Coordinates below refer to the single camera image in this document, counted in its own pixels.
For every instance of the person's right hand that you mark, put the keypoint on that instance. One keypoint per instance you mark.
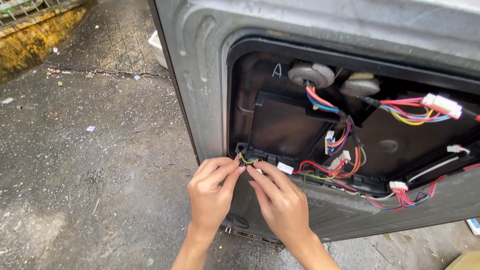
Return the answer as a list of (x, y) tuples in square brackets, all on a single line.
[(285, 210)]

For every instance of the round grey foam grommet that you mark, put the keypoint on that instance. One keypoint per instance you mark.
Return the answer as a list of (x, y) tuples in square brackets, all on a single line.
[(311, 74)]

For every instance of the grey foam grommet with tape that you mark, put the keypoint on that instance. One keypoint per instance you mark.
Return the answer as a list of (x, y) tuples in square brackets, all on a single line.
[(360, 86)]

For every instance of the person's left hand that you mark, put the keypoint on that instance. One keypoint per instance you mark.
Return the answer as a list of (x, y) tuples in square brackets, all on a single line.
[(210, 198)]

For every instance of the tan cardboard box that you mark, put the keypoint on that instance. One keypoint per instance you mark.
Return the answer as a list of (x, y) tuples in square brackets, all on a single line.
[(465, 261)]

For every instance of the grey metal washing machine body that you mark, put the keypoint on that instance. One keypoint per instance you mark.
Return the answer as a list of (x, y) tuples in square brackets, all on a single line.
[(210, 75)]

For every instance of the black plastic control board housing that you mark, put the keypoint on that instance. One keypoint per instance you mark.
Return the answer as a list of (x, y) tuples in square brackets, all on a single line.
[(285, 127)]

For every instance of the white blue packet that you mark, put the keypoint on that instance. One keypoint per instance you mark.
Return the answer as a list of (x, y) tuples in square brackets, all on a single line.
[(474, 226)]

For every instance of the large white multi-pin connector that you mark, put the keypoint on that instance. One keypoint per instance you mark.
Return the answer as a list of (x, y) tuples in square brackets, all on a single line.
[(442, 105)]

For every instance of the flat white plug connector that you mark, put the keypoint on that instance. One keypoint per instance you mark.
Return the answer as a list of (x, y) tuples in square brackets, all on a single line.
[(285, 168)]

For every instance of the white connector with white lead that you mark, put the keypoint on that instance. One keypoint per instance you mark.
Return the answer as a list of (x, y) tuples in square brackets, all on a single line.
[(455, 149)]

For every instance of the white plastic tub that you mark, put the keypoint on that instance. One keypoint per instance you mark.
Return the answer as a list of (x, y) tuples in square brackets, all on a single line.
[(159, 47)]

